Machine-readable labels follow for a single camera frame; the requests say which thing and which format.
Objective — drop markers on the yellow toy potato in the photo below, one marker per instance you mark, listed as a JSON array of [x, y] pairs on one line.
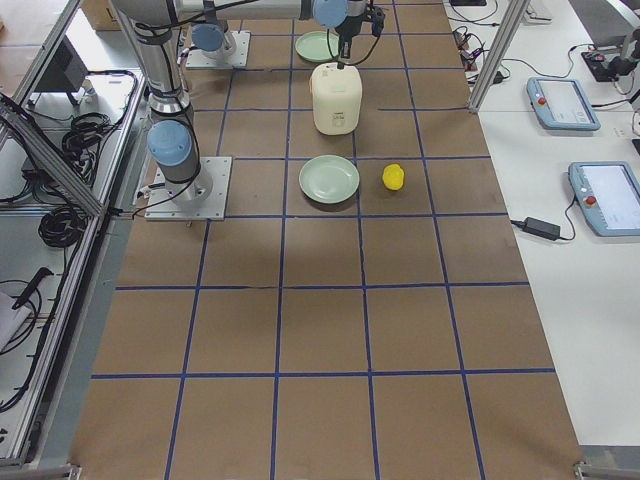
[[393, 176]]

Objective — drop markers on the green plate near arm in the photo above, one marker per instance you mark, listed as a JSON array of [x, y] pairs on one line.
[[317, 46]]

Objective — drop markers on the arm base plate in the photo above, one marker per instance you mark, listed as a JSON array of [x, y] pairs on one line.
[[217, 49], [205, 198]]

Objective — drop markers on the teach pendant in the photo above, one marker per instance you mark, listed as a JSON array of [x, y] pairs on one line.
[[561, 104], [608, 195]]

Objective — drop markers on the teach pendant far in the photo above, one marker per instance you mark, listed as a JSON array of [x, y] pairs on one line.
[[561, 104]]

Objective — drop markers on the teach pendant near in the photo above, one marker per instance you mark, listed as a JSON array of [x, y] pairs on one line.
[[608, 195]]

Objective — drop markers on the white rice cooker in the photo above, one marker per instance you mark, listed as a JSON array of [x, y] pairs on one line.
[[336, 98]]

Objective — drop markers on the aluminium frame post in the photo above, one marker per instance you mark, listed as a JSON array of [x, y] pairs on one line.
[[501, 42]]

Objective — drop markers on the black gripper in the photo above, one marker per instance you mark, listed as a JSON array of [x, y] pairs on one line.
[[345, 31]]

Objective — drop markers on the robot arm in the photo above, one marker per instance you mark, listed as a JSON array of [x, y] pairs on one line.
[[172, 140]]

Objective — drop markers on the black power adapter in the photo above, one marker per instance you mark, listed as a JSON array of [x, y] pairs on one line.
[[541, 229]]

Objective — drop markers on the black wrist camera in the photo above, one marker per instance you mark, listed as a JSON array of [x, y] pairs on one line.
[[376, 17]]

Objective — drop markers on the green plate near potato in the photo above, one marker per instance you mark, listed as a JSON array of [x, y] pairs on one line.
[[329, 179]]

